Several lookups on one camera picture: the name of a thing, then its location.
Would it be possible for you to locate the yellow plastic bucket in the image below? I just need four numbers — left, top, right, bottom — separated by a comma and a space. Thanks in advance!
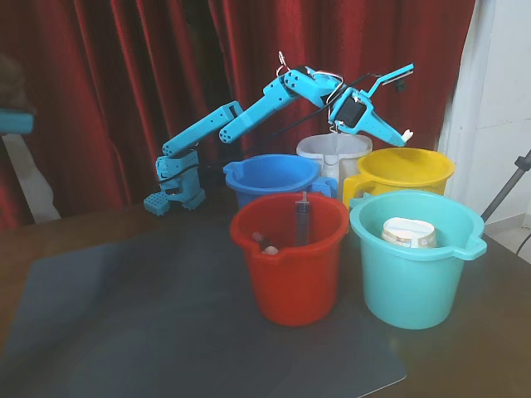
342, 147, 456, 209

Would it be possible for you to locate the white plastic bucket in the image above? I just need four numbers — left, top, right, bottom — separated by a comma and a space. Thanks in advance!
295, 133, 373, 201

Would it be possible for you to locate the blue plastic bucket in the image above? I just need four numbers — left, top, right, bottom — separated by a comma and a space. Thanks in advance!
222, 153, 339, 211

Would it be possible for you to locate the gray tripod leg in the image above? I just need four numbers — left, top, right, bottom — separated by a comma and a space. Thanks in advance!
480, 149, 531, 221

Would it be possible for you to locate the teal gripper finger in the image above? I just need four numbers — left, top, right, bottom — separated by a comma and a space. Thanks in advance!
355, 121, 406, 148
364, 107, 408, 143

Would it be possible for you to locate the teal plastic bar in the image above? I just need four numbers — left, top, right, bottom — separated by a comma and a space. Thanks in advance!
0, 109, 36, 135

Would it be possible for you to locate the thin gray cable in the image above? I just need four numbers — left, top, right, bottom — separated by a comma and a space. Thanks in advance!
513, 231, 531, 261

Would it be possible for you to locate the dark syringe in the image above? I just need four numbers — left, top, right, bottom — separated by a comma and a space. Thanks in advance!
295, 191, 310, 246

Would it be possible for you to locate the dark gray textured mat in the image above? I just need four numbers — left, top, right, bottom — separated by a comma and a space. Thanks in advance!
0, 226, 408, 398

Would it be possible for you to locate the red plastic bucket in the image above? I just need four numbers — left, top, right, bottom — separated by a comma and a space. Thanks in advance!
229, 192, 350, 328

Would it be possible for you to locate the turquoise plastic bucket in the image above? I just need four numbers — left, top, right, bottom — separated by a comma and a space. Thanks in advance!
348, 190, 488, 331

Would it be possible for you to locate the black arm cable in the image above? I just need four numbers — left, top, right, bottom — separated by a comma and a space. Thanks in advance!
271, 71, 383, 138

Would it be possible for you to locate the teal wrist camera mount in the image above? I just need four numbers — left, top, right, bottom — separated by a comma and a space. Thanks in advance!
364, 62, 416, 101

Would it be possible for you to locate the red velvet curtain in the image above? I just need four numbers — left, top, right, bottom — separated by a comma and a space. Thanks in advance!
0, 0, 478, 230

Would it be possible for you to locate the teal gripper body black motor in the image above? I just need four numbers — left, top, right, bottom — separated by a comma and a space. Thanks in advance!
330, 86, 375, 134

